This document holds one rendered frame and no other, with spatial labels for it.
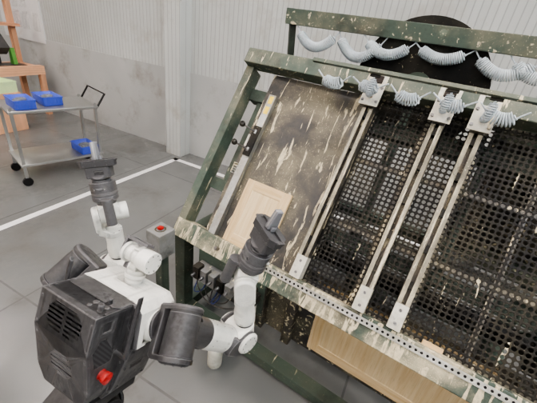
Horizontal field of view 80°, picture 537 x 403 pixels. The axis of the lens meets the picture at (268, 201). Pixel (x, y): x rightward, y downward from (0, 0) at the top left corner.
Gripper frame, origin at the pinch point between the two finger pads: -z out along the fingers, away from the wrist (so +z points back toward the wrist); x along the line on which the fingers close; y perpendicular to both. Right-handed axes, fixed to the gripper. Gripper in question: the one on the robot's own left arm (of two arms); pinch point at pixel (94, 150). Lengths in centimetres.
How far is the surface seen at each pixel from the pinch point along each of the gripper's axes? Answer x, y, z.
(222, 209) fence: 37, -73, 50
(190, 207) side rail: 16, -84, 50
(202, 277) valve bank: 22, -53, 84
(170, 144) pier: -57, -428, 45
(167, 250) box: 1, -65, 70
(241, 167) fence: 51, -80, 26
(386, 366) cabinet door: 121, -20, 137
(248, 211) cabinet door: 52, -67, 51
